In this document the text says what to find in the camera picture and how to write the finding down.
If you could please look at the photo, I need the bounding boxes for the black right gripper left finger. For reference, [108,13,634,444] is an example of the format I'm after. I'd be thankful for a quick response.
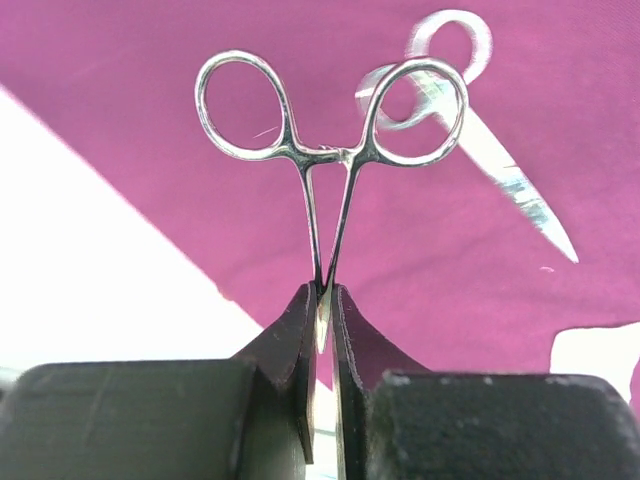
[1,283,317,480]

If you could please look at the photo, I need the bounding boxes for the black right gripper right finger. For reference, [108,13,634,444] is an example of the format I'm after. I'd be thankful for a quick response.
[332,286,639,479]

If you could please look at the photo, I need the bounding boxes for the white gauze pad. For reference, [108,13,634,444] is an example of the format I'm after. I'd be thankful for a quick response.
[550,322,639,378]

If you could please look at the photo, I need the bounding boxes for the steel hemostat forceps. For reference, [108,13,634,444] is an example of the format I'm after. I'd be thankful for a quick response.
[194,50,469,353]

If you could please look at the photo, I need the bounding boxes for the steel surgical scissors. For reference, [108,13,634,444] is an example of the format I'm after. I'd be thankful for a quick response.
[377,9,579,263]

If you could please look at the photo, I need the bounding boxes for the purple cloth mat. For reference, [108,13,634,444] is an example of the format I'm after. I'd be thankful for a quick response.
[0,0,640,376]

